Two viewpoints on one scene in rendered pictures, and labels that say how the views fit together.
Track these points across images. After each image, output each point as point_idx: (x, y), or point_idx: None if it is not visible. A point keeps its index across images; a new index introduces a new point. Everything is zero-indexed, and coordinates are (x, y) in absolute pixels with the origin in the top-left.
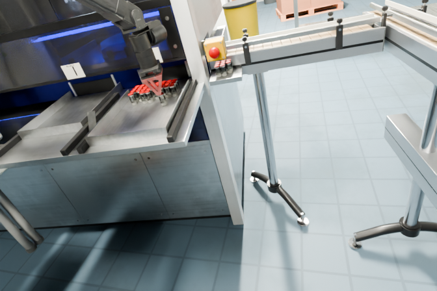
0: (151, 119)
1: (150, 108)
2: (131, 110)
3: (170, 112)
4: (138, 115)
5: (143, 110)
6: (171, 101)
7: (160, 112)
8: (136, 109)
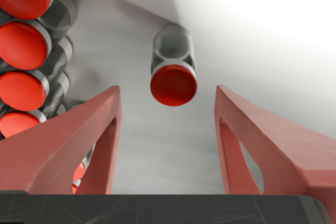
0: (317, 104)
1: (175, 116)
2: (133, 188)
3: (322, 3)
4: (213, 159)
5: (175, 145)
6: None
7: (270, 62)
8: (140, 171)
